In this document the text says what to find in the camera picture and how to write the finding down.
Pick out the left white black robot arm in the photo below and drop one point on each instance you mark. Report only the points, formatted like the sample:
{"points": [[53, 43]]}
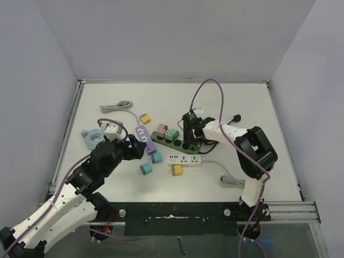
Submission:
{"points": [[75, 202]]}

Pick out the teal plug adapter lower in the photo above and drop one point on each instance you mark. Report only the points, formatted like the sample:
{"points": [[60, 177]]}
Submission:
{"points": [[145, 168]]}

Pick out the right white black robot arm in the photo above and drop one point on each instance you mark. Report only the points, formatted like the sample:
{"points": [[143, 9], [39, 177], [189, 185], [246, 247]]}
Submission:
{"points": [[255, 153]]}

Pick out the yellow plug adapter upper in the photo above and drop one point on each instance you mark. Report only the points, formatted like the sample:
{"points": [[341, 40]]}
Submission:
{"points": [[145, 118]]}

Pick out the aluminium rail frame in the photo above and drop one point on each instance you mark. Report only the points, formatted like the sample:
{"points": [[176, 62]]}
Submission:
{"points": [[166, 103]]}

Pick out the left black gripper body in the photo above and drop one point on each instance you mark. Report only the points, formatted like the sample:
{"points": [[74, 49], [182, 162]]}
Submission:
{"points": [[122, 148]]}

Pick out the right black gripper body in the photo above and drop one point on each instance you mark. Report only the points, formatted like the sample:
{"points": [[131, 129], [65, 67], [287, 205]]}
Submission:
{"points": [[186, 126]]}

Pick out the green power strip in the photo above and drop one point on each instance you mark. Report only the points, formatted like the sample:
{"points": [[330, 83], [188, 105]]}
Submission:
{"points": [[177, 145]]}

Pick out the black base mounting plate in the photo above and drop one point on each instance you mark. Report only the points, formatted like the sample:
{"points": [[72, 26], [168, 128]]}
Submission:
{"points": [[180, 219]]}

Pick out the yellow plug adapter lower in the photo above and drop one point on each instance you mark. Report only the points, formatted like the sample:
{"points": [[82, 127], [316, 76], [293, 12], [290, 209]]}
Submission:
{"points": [[176, 170]]}

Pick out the yellow plug adapter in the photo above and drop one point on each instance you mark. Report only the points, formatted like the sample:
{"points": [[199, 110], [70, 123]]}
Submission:
{"points": [[145, 118], [176, 170]]}

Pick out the green plug adapter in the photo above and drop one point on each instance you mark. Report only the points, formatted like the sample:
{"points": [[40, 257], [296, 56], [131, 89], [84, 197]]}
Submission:
{"points": [[171, 134]]}

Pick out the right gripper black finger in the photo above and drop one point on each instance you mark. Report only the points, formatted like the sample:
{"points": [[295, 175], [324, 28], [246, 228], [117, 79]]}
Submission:
{"points": [[198, 143], [187, 135]]}

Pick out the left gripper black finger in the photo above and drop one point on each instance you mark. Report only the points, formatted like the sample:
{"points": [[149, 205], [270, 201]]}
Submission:
{"points": [[136, 144], [135, 154]]}

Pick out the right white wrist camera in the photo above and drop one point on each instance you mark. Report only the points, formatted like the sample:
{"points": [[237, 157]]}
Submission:
{"points": [[198, 110]]}

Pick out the white power strip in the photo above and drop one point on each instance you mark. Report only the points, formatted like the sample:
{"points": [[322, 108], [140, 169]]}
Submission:
{"points": [[187, 160]]}

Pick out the teal plug adapter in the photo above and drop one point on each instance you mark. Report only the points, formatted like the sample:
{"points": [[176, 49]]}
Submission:
{"points": [[156, 158], [145, 168]]}

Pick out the pink plug adapter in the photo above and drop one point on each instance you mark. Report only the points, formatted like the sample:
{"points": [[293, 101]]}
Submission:
{"points": [[161, 129]]}

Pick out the purple power strip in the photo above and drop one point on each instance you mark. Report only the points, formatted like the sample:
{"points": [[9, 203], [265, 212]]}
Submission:
{"points": [[145, 137]]}

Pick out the teal plug adapter upper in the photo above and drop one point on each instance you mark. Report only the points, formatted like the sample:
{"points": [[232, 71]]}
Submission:
{"points": [[156, 158]]}

